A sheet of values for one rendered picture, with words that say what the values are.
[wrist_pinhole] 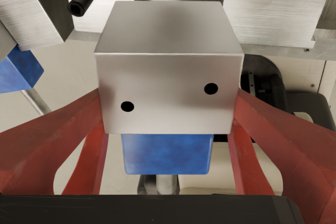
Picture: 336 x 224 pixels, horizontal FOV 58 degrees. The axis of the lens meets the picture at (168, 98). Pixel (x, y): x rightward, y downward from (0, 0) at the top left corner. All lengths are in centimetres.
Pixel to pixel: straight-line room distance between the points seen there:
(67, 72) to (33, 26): 127
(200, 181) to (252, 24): 34
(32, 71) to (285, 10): 22
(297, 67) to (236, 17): 82
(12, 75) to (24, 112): 160
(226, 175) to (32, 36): 33
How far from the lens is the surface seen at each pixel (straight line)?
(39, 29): 28
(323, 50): 33
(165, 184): 18
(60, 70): 155
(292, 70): 101
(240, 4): 19
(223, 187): 50
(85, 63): 146
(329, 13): 23
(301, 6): 19
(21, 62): 30
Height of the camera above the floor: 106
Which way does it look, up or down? 46 degrees down
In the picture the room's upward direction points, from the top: 169 degrees counter-clockwise
